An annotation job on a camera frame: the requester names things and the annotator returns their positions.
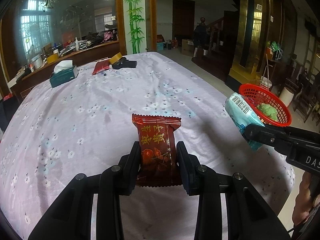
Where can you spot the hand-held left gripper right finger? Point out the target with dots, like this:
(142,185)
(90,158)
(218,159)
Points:
(182,165)

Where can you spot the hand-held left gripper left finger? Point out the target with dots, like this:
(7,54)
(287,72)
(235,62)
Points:
(133,165)

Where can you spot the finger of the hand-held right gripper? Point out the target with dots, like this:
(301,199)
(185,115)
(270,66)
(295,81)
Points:
(265,136)

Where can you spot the dark red snack packet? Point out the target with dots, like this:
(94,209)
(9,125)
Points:
(157,150)

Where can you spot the red plastic basket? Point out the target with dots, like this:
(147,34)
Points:
(281,107)

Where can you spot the light blue tissue pack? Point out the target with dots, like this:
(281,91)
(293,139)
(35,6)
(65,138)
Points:
(240,110)

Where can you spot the person's right hand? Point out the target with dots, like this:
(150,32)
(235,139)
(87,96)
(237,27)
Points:
(301,200)

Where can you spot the green crumpled bag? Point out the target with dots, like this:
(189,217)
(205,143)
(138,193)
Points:
(268,112)

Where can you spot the white cylinder container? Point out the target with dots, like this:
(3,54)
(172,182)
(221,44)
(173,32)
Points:
(286,97)

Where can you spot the white bucket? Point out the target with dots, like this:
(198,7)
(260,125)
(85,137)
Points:
(266,83)

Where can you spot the wooden chair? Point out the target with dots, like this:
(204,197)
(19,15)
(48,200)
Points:
(305,95)

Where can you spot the wooden staircase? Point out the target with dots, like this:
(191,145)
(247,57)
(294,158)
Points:
(217,50)

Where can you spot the black remote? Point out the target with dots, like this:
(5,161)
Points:
(125,64)

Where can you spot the red flat pouch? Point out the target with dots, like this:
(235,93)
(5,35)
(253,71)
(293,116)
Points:
(100,67)

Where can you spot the gold pillar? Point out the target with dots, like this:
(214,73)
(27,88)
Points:
(250,30)

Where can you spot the teal tissue box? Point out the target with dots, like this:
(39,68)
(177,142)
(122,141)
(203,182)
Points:
(63,76)

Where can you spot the cardboard box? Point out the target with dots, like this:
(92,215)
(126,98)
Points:
(187,47)

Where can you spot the wooden counter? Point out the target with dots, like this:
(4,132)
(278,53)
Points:
(82,56)

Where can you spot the dark jacket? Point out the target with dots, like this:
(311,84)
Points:
(200,35)

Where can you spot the white bottle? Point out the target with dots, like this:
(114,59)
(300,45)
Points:
(77,44)

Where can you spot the brown wooden door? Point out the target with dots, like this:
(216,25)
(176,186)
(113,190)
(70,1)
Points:
(183,20)

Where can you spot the wood-framed glass panel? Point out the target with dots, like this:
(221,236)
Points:
(75,5)

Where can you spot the bamboo wall decor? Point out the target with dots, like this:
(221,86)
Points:
(135,17)

